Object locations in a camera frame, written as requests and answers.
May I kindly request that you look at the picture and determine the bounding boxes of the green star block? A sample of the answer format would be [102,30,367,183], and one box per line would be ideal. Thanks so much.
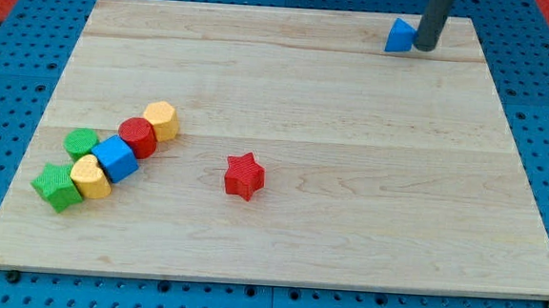
[30,163,84,214]

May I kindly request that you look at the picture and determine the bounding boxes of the green cylinder block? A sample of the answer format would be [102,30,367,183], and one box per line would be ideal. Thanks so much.
[63,128,100,161]

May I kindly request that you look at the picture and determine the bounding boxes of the wooden board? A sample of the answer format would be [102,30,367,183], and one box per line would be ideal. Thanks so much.
[0,0,549,300]

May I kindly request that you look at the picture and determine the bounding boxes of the yellow heart block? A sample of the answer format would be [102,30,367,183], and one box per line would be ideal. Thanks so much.
[70,154,112,199]

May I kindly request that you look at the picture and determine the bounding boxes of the blue triangle block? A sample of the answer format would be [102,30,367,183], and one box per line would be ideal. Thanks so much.
[384,18,417,52]

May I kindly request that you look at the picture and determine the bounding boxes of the grey cylindrical robot arm stick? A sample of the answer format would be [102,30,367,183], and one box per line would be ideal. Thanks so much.
[413,0,455,51]

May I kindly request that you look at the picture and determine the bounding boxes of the yellow hexagon block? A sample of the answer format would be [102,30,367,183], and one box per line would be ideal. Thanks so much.
[143,101,179,142]

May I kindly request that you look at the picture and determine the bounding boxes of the red cylinder block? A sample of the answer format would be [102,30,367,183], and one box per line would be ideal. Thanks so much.
[118,117,157,159]

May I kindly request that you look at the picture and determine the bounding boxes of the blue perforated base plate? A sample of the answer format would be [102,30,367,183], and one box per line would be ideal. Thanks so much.
[0,0,549,308]

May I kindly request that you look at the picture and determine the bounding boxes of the red star block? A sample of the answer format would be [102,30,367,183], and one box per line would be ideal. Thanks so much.
[224,153,265,201]

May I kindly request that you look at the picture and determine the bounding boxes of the blue cube block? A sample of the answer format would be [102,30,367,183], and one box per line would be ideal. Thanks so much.
[91,134,139,183]

